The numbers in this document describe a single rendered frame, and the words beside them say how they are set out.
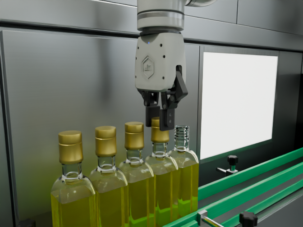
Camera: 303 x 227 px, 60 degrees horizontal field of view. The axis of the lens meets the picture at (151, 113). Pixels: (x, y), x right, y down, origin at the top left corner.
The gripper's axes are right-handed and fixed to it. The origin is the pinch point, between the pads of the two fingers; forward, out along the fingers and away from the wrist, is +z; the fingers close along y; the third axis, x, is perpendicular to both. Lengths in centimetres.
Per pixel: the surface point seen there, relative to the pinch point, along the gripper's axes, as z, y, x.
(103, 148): 3.5, 1.5, -12.5
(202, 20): -22.2, -12.9, 24.9
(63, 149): 2.6, 0.9, -18.7
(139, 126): 0.7, 1.6, -5.7
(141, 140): 3.3, 1.5, -5.3
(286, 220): 34, 6, 43
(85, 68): -9.2, -12.1, -9.3
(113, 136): 1.7, 1.7, -10.9
